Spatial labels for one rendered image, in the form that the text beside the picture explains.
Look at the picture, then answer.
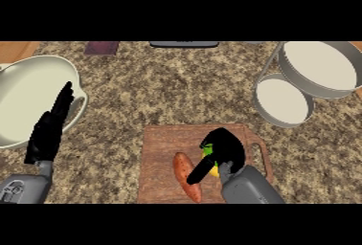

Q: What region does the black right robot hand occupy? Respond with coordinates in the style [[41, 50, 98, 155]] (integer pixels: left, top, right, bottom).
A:
[[184, 126, 246, 186]]

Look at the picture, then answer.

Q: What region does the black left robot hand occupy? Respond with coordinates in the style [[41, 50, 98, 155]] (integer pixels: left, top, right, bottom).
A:
[[22, 80, 76, 166]]

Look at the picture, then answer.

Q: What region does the yellow green lemon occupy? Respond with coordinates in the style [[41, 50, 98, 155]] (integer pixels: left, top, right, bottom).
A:
[[199, 143, 221, 178]]

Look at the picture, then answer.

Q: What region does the brown wooden cutting board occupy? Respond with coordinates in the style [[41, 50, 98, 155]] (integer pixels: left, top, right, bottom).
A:
[[135, 122, 276, 205]]

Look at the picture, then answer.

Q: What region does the grey tiered basket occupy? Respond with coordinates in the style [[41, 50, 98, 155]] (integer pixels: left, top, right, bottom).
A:
[[251, 40, 362, 129]]

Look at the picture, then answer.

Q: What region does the white bowl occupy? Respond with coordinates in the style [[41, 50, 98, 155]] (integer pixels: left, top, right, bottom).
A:
[[0, 55, 90, 150]]

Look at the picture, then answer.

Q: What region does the orange sweet potato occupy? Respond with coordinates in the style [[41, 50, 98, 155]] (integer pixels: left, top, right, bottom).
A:
[[171, 151, 203, 204]]

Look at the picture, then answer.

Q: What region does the dark purple flat object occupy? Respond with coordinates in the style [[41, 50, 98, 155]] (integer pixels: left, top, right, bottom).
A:
[[82, 40, 121, 56]]

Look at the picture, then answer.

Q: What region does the dark grey flat appliance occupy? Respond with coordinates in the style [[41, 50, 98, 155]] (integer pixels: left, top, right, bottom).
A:
[[147, 40, 220, 49]]

